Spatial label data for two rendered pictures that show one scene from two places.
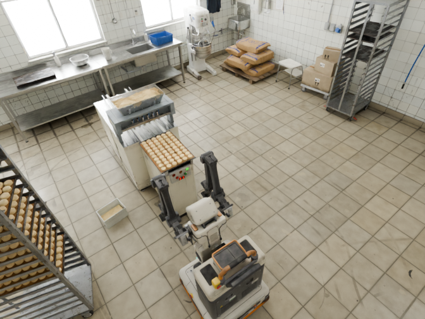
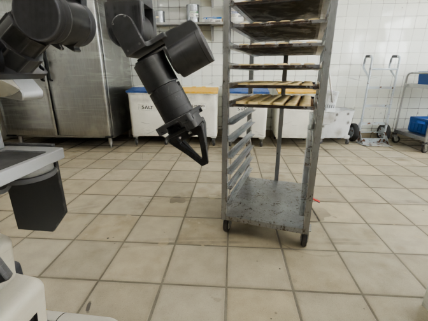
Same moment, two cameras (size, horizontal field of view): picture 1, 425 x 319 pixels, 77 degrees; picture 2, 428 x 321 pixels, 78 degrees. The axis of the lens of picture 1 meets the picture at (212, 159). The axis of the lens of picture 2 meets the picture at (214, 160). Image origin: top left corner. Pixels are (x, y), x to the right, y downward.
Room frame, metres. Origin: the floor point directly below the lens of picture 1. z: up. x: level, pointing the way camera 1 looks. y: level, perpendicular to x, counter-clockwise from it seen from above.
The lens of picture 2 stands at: (1.76, 0.12, 0.92)
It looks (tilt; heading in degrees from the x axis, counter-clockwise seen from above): 18 degrees down; 128
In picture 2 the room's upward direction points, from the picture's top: straight up
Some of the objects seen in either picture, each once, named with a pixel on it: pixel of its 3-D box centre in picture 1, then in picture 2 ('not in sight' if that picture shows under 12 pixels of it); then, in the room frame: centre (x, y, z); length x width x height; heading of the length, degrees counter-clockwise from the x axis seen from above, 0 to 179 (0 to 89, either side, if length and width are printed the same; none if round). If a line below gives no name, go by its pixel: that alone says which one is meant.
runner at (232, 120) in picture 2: (24, 294); (244, 113); (0.90, 1.53, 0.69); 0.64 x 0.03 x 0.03; 109
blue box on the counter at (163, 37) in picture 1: (161, 38); not in sight; (5.83, 0.87, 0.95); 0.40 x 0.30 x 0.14; 127
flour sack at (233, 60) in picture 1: (242, 61); not in sight; (5.89, -0.83, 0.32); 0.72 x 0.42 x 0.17; 38
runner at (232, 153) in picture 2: (36, 302); (243, 141); (0.90, 1.53, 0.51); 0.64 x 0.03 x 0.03; 109
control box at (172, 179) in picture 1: (180, 173); not in sight; (2.01, 0.35, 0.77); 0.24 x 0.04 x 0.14; 121
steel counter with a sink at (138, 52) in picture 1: (100, 75); not in sight; (5.03, 2.05, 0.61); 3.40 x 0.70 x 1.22; 124
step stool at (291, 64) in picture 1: (291, 72); not in sight; (5.33, -1.80, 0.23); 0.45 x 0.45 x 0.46; 26
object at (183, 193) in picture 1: (169, 175); not in sight; (2.32, 0.54, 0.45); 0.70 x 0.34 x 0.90; 31
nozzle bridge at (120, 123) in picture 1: (143, 118); not in sight; (2.75, 0.80, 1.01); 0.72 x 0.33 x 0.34; 121
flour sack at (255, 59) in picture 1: (258, 55); not in sight; (5.77, -1.16, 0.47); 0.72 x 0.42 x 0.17; 129
